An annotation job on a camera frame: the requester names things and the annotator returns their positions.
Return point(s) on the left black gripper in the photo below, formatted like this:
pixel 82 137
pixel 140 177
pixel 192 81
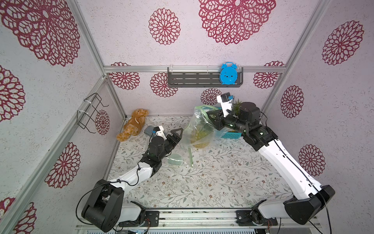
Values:
pixel 170 140

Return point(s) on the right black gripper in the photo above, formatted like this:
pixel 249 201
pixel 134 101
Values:
pixel 219 119

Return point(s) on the yellow pineapple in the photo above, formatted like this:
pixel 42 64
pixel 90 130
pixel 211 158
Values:
pixel 236 107

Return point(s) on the clear zip-top bag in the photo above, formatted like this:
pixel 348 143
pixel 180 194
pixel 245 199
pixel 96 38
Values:
pixel 200 116
pixel 181 156

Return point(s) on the brownish pineapple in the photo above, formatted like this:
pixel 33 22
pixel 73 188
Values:
pixel 202 135

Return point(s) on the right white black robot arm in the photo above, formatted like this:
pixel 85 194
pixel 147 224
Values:
pixel 308 196

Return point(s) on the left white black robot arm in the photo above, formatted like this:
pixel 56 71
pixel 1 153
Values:
pixel 104 208

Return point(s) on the teal plastic basket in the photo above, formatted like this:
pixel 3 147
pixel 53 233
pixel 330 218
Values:
pixel 231 135

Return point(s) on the grey blue sponge block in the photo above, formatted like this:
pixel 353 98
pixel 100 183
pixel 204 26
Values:
pixel 149 131

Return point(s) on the brown plush teddy bear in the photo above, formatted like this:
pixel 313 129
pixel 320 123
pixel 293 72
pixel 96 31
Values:
pixel 134 126

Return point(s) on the blue alarm clock toy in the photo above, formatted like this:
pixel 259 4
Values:
pixel 228 74

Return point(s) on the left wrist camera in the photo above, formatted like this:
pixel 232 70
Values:
pixel 158 131

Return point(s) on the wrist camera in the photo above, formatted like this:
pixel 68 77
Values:
pixel 226 101
pixel 158 131

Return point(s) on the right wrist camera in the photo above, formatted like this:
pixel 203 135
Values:
pixel 226 101

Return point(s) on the grey wall shelf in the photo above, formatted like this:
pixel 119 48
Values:
pixel 192 79

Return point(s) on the black wire wall rack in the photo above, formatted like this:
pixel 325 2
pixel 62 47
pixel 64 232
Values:
pixel 86 115

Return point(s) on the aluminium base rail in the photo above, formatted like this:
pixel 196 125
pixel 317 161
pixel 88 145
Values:
pixel 213 221

